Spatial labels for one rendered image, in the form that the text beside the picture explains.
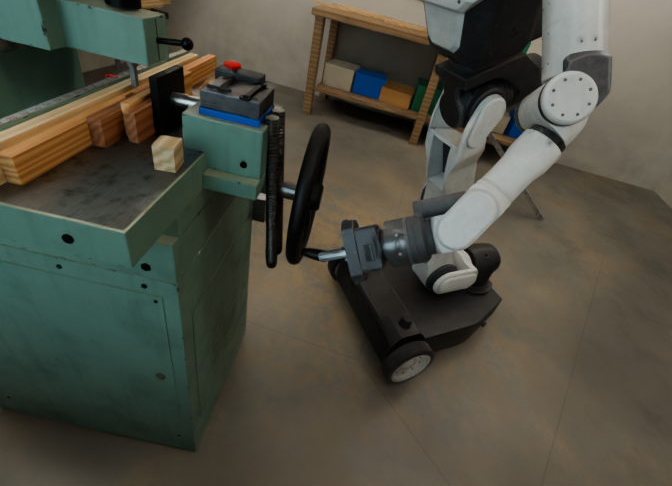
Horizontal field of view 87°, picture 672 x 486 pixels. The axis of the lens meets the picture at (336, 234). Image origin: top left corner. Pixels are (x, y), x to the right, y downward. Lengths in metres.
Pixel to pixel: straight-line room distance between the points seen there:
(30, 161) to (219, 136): 0.24
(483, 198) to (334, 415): 0.95
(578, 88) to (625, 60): 3.47
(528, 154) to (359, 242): 0.32
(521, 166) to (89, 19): 0.72
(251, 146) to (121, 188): 0.20
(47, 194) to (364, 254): 0.47
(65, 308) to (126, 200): 0.38
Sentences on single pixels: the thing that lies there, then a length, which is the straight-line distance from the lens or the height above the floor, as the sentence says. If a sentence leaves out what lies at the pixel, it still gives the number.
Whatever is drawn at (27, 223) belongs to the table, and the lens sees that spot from 0.57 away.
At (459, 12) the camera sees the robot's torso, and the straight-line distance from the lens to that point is 0.90.
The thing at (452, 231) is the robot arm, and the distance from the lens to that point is 0.62.
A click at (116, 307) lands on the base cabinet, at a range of 0.79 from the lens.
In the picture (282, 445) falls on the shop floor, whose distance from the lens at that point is 1.29.
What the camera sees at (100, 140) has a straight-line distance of 0.67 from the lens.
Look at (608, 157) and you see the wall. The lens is 4.41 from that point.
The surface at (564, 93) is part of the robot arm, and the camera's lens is 0.66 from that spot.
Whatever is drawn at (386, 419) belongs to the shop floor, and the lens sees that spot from 1.39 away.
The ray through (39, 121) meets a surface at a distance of 0.64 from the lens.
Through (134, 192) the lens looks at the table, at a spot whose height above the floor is 0.90.
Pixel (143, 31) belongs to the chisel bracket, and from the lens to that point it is 0.70.
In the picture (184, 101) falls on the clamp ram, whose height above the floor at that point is 0.95.
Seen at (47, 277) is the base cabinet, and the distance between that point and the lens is 0.83.
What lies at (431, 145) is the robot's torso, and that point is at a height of 0.81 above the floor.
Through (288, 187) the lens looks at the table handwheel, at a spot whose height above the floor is 0.82.
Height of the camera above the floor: 1.20
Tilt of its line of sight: 37 degrees down
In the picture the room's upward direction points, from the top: 14 degrees clockwise
